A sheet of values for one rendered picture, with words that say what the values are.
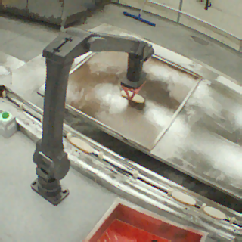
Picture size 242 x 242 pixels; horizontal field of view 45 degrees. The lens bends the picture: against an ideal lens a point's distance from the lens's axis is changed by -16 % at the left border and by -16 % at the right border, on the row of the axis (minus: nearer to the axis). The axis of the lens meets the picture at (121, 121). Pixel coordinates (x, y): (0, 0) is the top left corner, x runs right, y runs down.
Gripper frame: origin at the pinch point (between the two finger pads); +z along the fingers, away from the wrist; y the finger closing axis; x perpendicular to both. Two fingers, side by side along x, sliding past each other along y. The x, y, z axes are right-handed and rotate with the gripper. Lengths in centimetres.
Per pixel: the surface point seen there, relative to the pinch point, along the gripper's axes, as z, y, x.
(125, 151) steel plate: 8.1, 19.5, 8.6
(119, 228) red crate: 2, 52, 25
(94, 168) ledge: 0.9, 36.0, 5.7
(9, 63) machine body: 11, 1, -77
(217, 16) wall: 105, -331, -25
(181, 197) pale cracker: 2.3, 31.2, 36.5
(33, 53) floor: 113, -113, -179
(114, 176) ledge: 1.2, 35.2, 13.0
